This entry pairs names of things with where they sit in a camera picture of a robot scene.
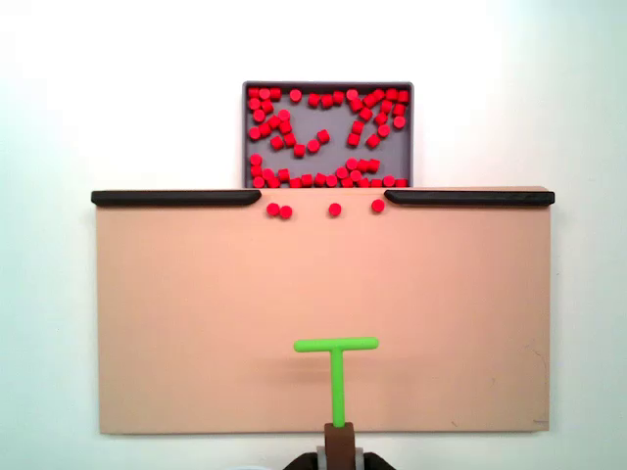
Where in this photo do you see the brown pusher holder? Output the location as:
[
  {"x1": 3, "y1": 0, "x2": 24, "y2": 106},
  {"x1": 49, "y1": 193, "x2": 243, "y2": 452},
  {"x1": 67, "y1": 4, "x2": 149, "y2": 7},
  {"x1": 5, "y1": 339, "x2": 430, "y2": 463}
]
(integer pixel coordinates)
[{"x1": 323, "y1": 422, "x2": 356, "y2": 470}]

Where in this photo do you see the green T-shaped pusher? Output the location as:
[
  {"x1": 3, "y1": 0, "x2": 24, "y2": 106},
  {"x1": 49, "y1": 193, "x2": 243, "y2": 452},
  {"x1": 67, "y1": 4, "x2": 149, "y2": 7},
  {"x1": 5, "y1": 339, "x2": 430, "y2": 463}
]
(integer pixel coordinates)
[{"x1": 293, "y1": 336, "x2": 380, "y2": 428}]

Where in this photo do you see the grey rectangular container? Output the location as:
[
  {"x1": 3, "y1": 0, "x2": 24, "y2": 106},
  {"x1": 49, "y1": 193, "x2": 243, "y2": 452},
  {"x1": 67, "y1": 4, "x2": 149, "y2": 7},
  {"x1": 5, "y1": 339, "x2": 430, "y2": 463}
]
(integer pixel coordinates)
[{"x1": 241, "y1": 80, "x2": 415, "y2": 189}]

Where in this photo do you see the beige rectangular board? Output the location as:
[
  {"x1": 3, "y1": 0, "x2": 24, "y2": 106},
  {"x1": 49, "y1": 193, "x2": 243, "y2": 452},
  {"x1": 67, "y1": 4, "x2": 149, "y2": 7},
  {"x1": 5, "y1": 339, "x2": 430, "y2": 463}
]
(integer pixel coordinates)
[{"x1": 92, "y1": 185, "x2": 555, "y2": 436}]

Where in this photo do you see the black rail strip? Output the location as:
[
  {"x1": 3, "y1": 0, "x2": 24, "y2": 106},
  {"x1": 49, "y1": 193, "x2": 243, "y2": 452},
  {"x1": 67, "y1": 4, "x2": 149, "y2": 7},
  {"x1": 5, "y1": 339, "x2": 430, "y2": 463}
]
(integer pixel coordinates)
[
  {"x1": 383, "y1": 190, "x2": 556, "y2": 207},
  {"x1": 90, "y1": 190, "x2": 263, "y2": 208}
]

